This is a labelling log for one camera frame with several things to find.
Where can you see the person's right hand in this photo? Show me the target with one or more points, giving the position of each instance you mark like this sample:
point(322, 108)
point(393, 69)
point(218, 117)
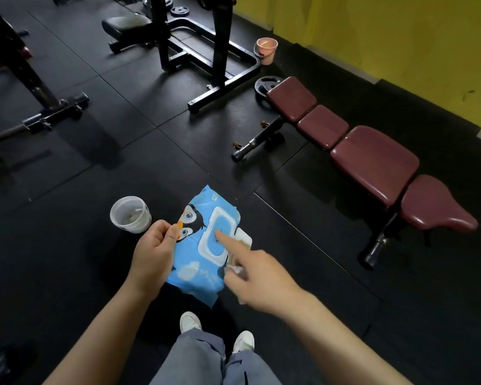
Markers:
point(264, 280)

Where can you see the person's left hand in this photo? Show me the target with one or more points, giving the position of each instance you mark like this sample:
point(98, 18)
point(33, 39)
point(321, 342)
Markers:
point(152, 256)

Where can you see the person's left thumb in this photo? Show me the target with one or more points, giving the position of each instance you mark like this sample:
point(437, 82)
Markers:
point(171, 234)

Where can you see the blue wet wipes pack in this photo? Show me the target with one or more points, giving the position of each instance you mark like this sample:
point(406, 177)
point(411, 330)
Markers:
point(202, 244)

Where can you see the white wet wipe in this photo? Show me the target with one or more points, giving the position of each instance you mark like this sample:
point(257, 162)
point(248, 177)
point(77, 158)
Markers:
point(236, 268)

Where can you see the person's right forearm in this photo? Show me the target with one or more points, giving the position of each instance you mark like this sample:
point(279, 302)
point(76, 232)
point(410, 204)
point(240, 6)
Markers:
point(344, 340)

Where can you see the person's left forearm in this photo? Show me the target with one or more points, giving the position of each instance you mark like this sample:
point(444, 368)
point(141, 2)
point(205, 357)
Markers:
point(100, 336)

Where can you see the white plastic bucket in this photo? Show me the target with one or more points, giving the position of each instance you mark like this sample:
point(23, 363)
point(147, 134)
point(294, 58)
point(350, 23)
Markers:
point(130, 214)

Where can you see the person's white left shoe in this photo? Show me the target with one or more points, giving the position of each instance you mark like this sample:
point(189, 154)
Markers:
point(189, 321)

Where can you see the person's white shoe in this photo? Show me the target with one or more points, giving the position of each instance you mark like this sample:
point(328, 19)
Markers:
point(189, 321)
point(244, 340)

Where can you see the person's white right shoe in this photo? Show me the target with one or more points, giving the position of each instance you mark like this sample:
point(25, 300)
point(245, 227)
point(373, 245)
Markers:
point(244, 340)

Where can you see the person's grey trousers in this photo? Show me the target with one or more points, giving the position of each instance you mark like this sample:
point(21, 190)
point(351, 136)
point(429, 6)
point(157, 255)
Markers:
point(212, 362)

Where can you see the pink plastic bucket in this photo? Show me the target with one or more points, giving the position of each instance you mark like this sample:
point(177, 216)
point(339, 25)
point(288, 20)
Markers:
point(266, 50)

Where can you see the black padded flat bench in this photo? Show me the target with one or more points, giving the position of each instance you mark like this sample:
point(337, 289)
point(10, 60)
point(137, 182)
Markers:
point(128, 30)

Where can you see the maroon padded weight bench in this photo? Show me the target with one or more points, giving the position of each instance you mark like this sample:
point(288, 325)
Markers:
point(368, 156)

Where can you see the small black weight plate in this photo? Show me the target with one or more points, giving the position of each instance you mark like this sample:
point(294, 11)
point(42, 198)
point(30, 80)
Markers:
point(179, 11)

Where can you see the black squat rack frame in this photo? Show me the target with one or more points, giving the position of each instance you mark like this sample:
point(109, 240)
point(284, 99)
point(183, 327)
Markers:
point(208, 48)

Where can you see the black gym machine frame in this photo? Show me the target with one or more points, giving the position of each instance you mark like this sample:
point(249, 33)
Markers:
point(28, 84)

